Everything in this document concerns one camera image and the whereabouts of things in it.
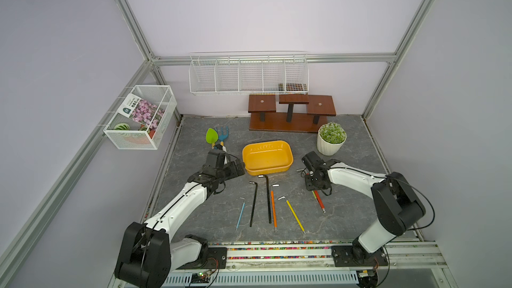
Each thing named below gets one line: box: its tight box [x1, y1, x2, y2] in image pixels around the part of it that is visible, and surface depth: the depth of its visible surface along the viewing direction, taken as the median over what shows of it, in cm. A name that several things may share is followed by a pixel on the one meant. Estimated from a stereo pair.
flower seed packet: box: [117, 92, 165, 131], surface depth 76 cm
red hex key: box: [314, 190, 326, 214], surface depth 89 cm
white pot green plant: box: [316, 122, 348, 156], surface depth 97 cm
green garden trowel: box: [205, 128, 219, 150], surface depth 114 cm
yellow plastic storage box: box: [242, 140, 294, 176], surface depth 104 cm
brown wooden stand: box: [248, 93, 337, 133], surface depth 110 cm
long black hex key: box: [258, 174, 272, 224], surface depth 91 cm
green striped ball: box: [113, 122, 131, 131], surface depth 72 cm
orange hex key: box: [270, 184, 280, 233], surface depth 87 cm
